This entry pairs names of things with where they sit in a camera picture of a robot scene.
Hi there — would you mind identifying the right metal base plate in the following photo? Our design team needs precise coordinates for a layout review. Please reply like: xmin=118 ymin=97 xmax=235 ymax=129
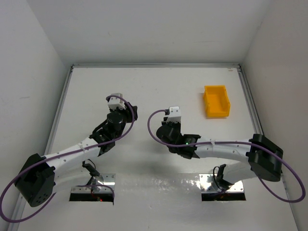
xmin=199 ymin=173 xmax=244 ymax=194

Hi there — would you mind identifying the yellow plastic bin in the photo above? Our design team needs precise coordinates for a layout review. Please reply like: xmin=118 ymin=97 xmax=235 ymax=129
xmin=203 ymin=85 xmax=231 ymax=118

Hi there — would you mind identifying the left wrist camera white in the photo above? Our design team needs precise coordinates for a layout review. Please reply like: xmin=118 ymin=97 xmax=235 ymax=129
xmin=106 ymin=93 xmax=126 ymax=111

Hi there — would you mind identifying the metal base plate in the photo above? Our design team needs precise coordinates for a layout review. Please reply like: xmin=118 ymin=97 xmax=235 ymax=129
xmin=71 ymin=174 xmax=116 ymax=194
xmin=199 ymin=173 xmax=244 ymax=194

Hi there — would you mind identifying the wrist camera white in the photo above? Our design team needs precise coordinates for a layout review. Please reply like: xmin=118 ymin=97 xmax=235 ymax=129
xmin=106 ymin=93 xmax=126 ymax=111
xmin=166 ymin=106 xmax=181 ymax=123

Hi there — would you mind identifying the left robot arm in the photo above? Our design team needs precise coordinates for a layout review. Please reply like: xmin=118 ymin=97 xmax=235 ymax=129
xmin=14 ymin=101 xmax=138 ymax=207

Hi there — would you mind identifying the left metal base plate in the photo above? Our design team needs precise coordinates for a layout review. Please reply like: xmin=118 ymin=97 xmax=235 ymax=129
xmin=71 ymin=174 xmax=116 ymax=194

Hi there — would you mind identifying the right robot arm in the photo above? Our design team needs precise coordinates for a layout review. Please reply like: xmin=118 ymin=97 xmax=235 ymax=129
xmin=156 ymin=117 xmax=283 ymax=191

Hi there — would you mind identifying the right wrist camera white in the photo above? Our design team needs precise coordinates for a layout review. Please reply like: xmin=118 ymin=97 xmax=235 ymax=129
xmin=166 ymin=106 xmax=181 ymax=123

